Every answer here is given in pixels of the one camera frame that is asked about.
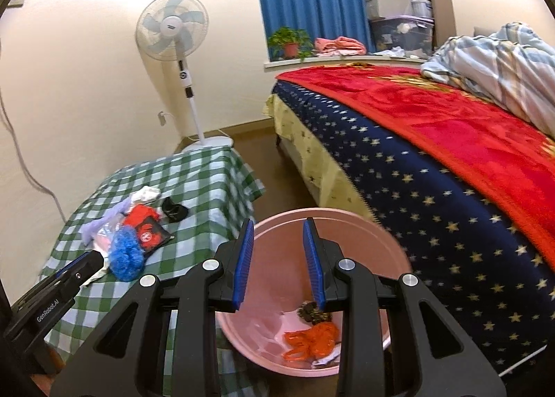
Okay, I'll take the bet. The potted green plant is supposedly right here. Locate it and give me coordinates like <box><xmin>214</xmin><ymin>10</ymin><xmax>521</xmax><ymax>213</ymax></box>
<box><xmin>266</xmin><ymin>27</ymin><xmax>314</xmax><ymax>61</ymax></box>

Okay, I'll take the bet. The white paper scrap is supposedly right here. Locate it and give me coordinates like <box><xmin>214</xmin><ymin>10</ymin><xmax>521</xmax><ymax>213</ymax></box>
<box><xmin>312</xmin><ymin>347</ymin><xmax>343</xmax><ymax>369</ymax></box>

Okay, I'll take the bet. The pink plastic basin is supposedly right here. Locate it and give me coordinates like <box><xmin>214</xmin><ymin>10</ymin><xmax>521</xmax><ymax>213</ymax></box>
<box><xmin>215</xmin><ymin>208</ymin><xmax>412</xmax><ymax>378</ymax></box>

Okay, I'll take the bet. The grey wall cable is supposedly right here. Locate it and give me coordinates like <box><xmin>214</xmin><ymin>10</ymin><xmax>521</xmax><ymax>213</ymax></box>
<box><xmin>0</xmin><ymin>89</ymin><xmax>68</xmax><ymax>224</ymax></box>

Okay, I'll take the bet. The yellow bed skirt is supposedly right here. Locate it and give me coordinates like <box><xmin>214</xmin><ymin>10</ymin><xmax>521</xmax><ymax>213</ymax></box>
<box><xmin>264</xmin><ymin>93</ymin><xmax>374</xmax><ymax>220</ymax></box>

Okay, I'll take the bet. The blue shredded pom-pom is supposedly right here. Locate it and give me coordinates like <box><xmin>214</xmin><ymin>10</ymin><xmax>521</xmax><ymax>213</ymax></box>
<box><xmin>108</xmin><ymin>226</ymin><xmax>146</xmax><ymax>281</ymax></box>

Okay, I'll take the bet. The red blanket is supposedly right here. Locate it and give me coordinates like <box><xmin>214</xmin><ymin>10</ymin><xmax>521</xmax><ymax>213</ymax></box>
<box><xmin>276</xmin><ymin>65</ymin><xmax>555</xmax><ymax>268</ymax></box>

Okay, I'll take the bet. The pink folded cloth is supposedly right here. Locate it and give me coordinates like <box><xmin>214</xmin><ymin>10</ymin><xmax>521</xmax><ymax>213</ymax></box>
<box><xmin>314</xmin><ymin>36</ymin><xmax>367</xmax><ymax>57</ymax></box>

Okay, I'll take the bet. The clear storage bin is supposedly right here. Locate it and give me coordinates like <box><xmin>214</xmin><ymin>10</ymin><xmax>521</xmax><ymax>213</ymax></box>
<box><xmin>368</xmin><ymin>15</ymin><xmax>434</xmax><ymax>55</ymax></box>

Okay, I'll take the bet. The white standing fan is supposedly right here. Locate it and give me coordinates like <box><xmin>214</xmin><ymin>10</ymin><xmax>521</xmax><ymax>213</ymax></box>
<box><xmin>135</xmin><ymin>0</ymin><xmax>235</xmax><ymax>155</ymax></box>

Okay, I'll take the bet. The blue striped duvet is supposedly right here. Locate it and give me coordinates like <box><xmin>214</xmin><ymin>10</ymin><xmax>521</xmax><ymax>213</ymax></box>
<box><xmin>420</xmin><ymin>23</ymin><xmax>555</xmax><ymax>137</ymax></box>

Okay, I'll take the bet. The red black garment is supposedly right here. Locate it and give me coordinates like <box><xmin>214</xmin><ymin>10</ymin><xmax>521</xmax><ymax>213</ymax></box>
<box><xmin>130</xmin><ymin>217</ymin><xmax>174</xmax><ymax>252</ymax></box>

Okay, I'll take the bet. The black small sock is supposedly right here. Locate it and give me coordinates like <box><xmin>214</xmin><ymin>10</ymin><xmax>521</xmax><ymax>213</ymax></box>
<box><xmin>161</xmin><ymin>196</ymin><xmax>189</xmax><ymax>222</ymax></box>

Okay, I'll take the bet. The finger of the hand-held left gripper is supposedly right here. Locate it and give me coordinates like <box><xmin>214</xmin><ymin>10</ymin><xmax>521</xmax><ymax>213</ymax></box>
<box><xmin>54</xmin><ymin>250</ymin><xmax>108</xmax><ymax>290</ymax></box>

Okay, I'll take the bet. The grey storage box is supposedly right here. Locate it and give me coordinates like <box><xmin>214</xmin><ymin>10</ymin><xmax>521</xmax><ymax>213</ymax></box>
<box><xmin>363</xmin><ymin>0</ymin><xmax>412</xmax><ymax>19</ymax></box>

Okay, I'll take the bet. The green checked tablecloth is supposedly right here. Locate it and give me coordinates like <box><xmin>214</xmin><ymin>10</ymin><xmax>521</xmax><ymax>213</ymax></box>
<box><xmin>39</xmin><ymin>146</ymin><xmax>266</xmax><ymax>397</ymax></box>

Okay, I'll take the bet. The dark patterned sock in basin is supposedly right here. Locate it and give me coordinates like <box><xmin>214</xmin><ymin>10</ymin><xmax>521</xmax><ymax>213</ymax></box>
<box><xmin>297</xmin><ymin>301</ymin><xmax>332</xmax><ymax>323</ymax></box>

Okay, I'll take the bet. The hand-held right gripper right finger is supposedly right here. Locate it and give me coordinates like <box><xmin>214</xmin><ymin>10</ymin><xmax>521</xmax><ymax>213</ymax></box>
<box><xmin>302</xmin><ymin>218</ymin><xmax>507</xmax><ymax>397</ymax></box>

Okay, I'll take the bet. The orange plastic bag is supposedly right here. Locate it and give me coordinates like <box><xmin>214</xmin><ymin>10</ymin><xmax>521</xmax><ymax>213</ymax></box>
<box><xmin>283</xmin><ymin>321</ymin><xmax>340</xmax><ymax>363</ymax></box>

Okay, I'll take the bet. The red plastic bag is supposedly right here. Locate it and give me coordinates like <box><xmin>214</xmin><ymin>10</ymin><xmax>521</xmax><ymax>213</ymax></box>
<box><xmin>123</xmin><ymin>205</ymin><xmax>161</xmax><ymax>228</ymax></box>

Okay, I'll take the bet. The white tissue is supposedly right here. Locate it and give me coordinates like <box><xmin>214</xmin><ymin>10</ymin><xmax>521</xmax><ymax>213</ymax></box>
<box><xmin>130</xmin><ymin>186</ymin><xmax>162</xmax><ymax>206</ymax></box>

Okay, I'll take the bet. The lavender cloth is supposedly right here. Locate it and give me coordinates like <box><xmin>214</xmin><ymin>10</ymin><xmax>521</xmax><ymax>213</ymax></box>
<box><xmin>82</xmin><ymin>202</ymin><xmax>131</xmax><ymax>252</ymax></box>

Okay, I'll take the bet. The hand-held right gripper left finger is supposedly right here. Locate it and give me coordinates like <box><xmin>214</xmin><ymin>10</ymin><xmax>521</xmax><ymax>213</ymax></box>
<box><xmin>50</xmin><ymin>218</ymin><xmax>256</xmax><ymax>397</ymax></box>

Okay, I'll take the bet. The navy star bed sheet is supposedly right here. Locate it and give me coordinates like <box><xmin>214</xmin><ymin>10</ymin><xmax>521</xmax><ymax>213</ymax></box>
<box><xmin>271</xmin><ymin>80</ymin><xmax>555</xmax><ymax>378</ymax></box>

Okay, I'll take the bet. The white cloth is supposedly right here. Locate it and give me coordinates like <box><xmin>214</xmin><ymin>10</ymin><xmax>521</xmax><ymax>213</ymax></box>
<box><xmin>373</xmin><ymin>47</ymin><xmax>428</xmax><ymax>60</ymax></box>

